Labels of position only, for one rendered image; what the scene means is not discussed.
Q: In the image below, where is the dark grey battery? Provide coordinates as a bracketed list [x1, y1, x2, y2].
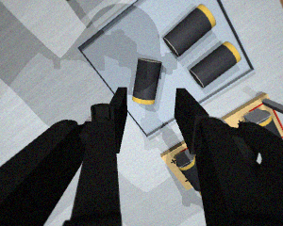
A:
[132, 58, 162, 105]
[175, 154, 201, 192]
[189, 41, 241, 88]
[163, 4, 216, 57]
[257, 110, 283, 139]

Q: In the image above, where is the tan battery holder board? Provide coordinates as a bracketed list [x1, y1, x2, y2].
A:
[160, 92, 283, 190]

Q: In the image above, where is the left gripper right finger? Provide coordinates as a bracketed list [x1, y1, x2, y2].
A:
[174, 88, 283, 226]

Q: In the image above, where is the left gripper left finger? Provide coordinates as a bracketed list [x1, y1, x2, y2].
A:
[0, 87, 127, 226]

